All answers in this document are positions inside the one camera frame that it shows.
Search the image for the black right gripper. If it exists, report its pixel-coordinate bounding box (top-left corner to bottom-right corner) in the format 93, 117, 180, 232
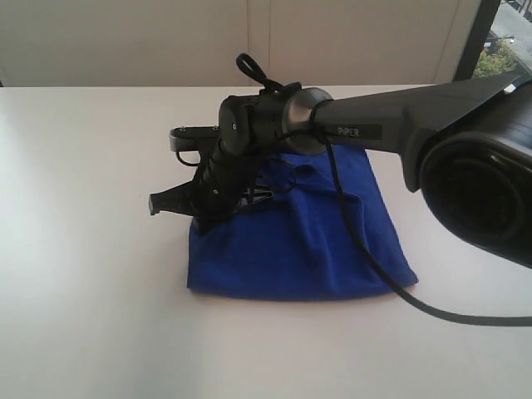
148, 93, 287, 233

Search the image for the blue towel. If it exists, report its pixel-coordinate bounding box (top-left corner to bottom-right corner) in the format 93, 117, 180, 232
187, 145, 418, 301

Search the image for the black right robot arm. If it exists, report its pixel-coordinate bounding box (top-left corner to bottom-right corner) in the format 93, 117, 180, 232
149, 73, 531, 267

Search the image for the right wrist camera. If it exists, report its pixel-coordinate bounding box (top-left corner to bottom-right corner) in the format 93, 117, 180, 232
169, 126, 219, 153

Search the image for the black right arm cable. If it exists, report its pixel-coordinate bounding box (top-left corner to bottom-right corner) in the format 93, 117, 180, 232
176, 52, 532, 328

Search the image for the black window frame post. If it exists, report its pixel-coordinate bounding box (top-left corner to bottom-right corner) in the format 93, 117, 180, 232
453, 0, 500, 81

